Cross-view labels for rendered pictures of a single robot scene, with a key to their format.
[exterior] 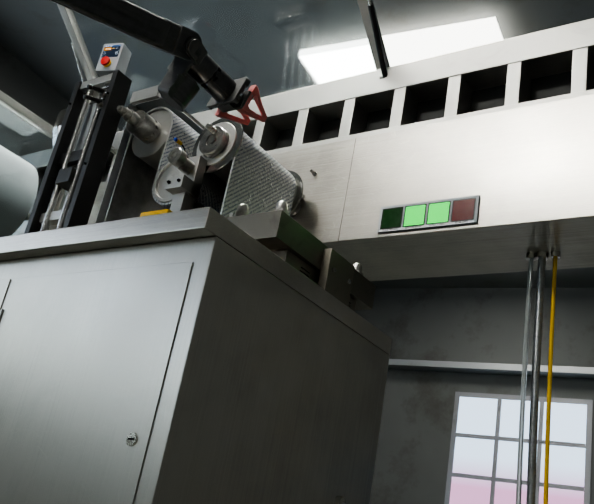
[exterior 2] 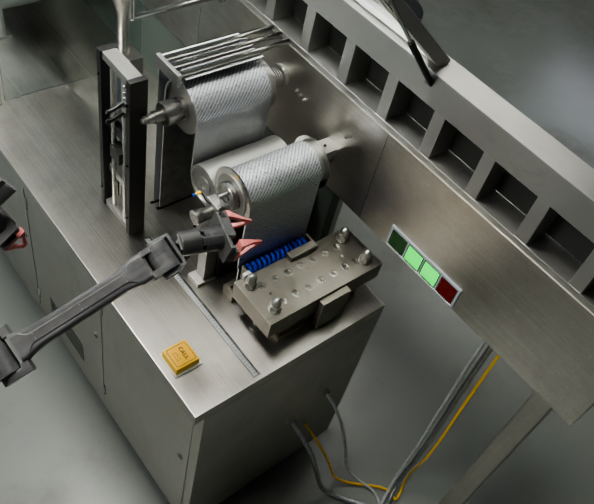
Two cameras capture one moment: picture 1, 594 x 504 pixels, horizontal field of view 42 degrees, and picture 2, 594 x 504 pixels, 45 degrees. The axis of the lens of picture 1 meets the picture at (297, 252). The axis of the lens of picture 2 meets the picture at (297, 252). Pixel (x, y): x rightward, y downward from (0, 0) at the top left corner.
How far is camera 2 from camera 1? 2.16 m
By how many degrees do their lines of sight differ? 71
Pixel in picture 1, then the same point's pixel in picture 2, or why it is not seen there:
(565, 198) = (515, 353)
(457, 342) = not seen: outside the picture
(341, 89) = (388, 54)
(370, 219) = (384, 224)
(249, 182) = (265, 221)
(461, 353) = not seen: outside the picture
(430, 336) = not seen: outside the picture
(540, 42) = (575, 206)
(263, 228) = (260, 323)
